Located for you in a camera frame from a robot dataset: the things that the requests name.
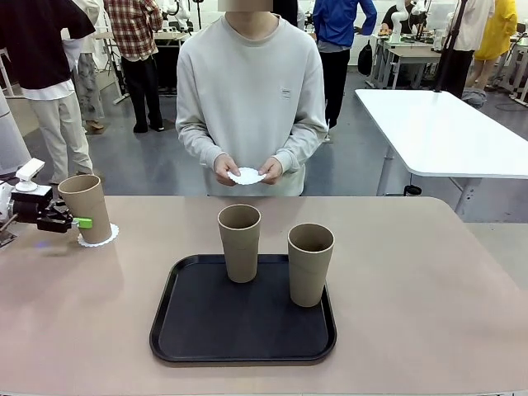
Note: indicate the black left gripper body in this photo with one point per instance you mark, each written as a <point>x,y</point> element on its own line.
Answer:
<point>31,204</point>

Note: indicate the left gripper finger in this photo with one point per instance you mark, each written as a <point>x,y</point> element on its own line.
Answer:
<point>84,223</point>
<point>57,206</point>

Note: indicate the tall brown paper cup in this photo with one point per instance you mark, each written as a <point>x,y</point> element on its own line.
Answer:
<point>240,255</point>
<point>309,276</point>
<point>88,206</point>

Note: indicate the white scalloped paper coaster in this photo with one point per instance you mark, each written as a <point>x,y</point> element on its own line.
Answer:
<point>114,235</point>
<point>247,176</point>

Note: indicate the person's left forearm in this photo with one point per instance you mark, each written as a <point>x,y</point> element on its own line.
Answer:
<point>303,148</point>

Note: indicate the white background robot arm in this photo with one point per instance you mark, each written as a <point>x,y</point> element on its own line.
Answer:
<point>181,10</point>
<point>397,24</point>

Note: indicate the person's right forearm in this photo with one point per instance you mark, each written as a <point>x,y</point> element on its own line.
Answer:
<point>196,144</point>

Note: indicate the person's right hand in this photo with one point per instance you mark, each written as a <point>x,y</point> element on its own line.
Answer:
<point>224,167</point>

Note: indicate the person's left hand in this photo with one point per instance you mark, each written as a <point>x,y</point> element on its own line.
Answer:
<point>274,170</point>

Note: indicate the white cylindrical appliance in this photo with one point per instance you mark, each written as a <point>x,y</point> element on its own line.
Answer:
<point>10,140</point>

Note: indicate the person in patterned skirt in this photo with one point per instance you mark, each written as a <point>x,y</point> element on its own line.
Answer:
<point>88,82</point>

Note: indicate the person in black top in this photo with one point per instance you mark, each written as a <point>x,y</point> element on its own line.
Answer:
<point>33,41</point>

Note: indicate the person in plaid shirt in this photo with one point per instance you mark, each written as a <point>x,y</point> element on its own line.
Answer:
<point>132,29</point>

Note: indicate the black plastic tray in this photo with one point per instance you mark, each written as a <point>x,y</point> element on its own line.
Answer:
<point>247,330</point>

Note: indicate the person in beige sweater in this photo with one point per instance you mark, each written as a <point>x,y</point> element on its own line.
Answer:
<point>247,82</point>

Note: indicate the person in blue jacket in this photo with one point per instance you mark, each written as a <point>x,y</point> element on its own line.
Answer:
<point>334,20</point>

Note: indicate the black hanging bag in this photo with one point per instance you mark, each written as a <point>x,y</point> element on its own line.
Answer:
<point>365,59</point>

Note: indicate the white table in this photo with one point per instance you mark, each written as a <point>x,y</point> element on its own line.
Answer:
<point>433,132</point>

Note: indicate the seated person in black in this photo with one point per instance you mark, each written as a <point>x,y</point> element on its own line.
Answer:
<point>392,18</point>

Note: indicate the grey bundle on floor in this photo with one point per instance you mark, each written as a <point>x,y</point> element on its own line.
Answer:
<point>474,98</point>

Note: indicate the person in cream top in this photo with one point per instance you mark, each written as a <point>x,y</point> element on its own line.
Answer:
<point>474,24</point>

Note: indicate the person in yellow coat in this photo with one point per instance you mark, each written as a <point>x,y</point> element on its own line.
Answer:
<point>497,37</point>

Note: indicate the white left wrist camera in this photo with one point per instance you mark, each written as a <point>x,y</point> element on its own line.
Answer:
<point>31,170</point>

